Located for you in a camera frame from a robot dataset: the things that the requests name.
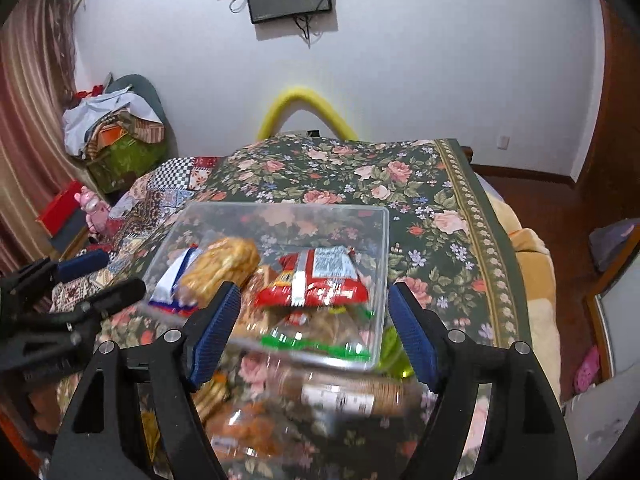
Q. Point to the green-edged brown snack packet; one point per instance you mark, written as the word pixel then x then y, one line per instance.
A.
pixel 320 337

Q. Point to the grey-green chair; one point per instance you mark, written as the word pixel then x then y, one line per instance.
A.
pixel 145 92

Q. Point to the white wall socket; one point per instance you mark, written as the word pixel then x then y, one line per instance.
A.
pixel 503 142

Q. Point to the pink bunny toy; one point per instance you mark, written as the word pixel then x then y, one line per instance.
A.
pixel 92 207

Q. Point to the clear peanut brittle packet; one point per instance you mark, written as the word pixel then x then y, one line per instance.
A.
pixel 220 270

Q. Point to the patchwork blanket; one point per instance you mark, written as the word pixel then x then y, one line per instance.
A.
pixel 160 185

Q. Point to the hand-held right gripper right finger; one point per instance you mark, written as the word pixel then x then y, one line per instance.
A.
pixel 412 341

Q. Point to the orange puffed snack packet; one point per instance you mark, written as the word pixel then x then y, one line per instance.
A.
pixel 245 430

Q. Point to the floral blanket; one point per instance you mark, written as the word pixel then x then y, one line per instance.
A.
pixel 350 175

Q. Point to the green patterned box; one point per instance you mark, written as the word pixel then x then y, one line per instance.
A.
pixel 125 165

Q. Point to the beige fleece blanket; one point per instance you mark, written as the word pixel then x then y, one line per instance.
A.
pixel 535 285

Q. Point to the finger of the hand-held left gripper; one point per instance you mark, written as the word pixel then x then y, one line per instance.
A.
pixel 117 294
pixel 82 265

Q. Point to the long yellow cracker packet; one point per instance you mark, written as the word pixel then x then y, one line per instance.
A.
pixel 212 396

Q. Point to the yellow foam tube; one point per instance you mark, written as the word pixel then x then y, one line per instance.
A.
pixel 305 100

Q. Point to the striped brown curtain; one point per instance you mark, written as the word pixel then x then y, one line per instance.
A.
pixel 30 135

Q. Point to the brown cake bar packet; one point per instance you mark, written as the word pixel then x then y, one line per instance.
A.
pixel 262 285

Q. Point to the red box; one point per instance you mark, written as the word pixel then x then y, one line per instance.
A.
pixel 57 210

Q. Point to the pink slipper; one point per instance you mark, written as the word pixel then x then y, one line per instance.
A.
pixel 587 367

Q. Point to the red snack packet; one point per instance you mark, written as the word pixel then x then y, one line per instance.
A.
pixel 312 280

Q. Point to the clear plastic container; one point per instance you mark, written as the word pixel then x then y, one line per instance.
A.
pixel 300 230

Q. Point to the bright green packet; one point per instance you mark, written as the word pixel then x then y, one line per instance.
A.
pixel 396 355

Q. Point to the wood-framed mirror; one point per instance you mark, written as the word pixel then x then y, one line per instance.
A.
pixel 617 325

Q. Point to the pile of clothes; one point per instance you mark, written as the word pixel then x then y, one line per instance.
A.
pixel 110 120

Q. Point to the wooden door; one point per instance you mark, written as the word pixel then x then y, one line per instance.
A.
pixel 617 85

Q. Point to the grey box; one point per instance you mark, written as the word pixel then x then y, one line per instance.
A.
pixel 70 235

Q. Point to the blue and white snack packet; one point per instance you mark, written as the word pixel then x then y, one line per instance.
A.
pixel 170 287

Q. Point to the round biscuit roll packet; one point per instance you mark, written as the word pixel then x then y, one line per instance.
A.
pixel 345 392

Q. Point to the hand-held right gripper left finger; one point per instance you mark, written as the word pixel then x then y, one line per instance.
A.
pixel 215 334

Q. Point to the grey-purple cloth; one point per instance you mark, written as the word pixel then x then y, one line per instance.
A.
pixel 615 245

